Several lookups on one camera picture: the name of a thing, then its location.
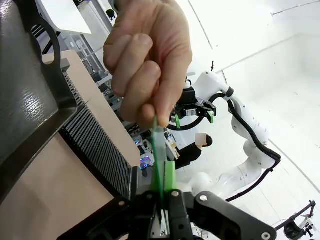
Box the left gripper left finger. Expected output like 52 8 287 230
57 172 163 240

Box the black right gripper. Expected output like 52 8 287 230
171 86 217 129

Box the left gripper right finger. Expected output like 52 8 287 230
163 161 277 240

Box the light green PCB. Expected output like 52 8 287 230
149 115 168 211

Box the black plastic tray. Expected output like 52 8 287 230
0 0 80 201

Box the person's right hand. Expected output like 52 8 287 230
103 0 194 131

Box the person in black clothes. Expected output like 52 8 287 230
174 133 213 171

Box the computer with RGB lights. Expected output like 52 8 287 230
138 153 155 173

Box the black slotted PCB rack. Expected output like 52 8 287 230
59 57 141 201

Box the white table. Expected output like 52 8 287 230
34 0 92 35

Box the black camera rig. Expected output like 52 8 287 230
273 199 316 240

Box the black cable hose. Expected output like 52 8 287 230
166 92 282 202

